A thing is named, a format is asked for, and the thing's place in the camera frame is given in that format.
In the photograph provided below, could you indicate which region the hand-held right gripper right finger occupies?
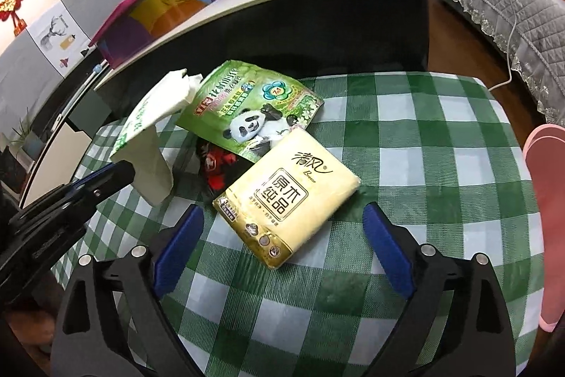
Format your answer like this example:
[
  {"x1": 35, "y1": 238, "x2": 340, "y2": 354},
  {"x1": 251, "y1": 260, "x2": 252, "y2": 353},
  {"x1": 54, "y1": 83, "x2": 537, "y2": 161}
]
[{"x1": 362, "y1": 201, "x2": 517, "y2": 377}]

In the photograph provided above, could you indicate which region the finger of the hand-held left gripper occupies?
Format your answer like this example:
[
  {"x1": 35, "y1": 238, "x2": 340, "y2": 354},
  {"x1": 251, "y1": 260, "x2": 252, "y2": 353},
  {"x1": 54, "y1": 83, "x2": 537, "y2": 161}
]
[{"x1": 9, "y1": 160, "x2": 136, "y2": 237}]

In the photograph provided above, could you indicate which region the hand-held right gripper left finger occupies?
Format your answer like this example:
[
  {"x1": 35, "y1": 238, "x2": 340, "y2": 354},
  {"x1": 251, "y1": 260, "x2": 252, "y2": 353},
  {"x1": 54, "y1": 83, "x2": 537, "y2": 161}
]
[{"x1": 50, "y1": 202, "x2": 206, "y2": 377}]

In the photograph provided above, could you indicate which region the white plastic bag green print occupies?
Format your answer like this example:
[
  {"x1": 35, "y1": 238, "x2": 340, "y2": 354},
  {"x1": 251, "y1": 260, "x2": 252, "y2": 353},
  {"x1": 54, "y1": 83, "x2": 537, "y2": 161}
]
[{"x1": 109, "y1": 69, "x2": 204, "y2": 207}]

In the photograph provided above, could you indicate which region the yellow tissue pack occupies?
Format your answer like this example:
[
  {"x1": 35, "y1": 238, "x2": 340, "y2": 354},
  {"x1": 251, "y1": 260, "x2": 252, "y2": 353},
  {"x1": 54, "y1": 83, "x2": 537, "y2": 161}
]
[{"x1": 213, "y1": 126, "x2": 362, "y2": 270}]

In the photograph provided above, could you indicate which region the pink round bin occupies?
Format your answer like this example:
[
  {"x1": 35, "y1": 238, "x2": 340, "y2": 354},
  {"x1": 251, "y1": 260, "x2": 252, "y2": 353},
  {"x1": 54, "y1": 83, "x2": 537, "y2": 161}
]
[{"x1": 523, "y1": 123, "x2": 565, "y2": 331}]

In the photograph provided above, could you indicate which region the television cabinet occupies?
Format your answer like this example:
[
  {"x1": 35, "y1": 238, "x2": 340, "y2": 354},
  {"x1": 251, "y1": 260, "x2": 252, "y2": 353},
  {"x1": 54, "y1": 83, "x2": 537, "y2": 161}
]
[{"x1": 0, "y1": 59, "x2": 111, "y2": 210}]

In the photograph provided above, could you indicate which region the red and black wrapper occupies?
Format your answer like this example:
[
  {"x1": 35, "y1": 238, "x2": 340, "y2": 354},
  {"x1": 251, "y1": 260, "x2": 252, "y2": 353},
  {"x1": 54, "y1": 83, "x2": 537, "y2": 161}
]
[{"x1": 194, "y1": 139, "x2": 241, "y2": 194}]

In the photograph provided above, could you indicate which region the small potted plant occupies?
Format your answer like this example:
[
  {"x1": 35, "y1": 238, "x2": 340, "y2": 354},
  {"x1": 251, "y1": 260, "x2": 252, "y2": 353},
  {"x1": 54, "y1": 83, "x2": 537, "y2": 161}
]
[{"x1": 6, "y1": 110, "x2": 47, "y2": 168}]

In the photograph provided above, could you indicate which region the green checked tablecloth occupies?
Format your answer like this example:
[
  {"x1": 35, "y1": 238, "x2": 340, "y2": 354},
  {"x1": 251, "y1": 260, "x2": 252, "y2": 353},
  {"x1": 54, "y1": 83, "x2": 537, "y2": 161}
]
[{"x1": 50, "y1": 71, "x2": 548, "y2": 377}]

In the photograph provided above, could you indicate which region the grey television cover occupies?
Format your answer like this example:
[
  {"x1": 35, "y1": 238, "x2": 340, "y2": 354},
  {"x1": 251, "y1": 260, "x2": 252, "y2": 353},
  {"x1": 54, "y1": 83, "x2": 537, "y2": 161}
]
[{"x1": 0, "y1": 0, "x2": 133, "y2": 139}]

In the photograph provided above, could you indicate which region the green panda print packet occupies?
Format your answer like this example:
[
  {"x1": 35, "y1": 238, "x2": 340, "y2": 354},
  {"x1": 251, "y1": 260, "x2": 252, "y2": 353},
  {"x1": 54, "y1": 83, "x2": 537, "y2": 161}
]
[{"x1": 176, "y1": 59, "x2": 325, "y2": 163}]

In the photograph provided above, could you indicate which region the colourful tin box pink lid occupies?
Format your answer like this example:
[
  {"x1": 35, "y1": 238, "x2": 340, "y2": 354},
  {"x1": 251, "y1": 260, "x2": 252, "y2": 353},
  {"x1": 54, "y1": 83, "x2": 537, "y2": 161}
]
[{"x1": 88, "y1": 0, "x2": 230, "y2": 69}]

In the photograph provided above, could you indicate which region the white top coffee table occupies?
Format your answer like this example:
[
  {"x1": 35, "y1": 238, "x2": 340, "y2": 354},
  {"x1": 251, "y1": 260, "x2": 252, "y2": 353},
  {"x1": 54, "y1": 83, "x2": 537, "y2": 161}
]
[{"x1": 95, "y1": 0, "x2": 431, "y2": 126}]

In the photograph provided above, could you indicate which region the white power cable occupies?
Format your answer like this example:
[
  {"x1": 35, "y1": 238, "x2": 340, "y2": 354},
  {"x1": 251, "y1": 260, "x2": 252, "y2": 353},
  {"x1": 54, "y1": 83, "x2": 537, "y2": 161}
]
[{"x1": 459, "y1": 0, "x2": 522, "y2": 92}]

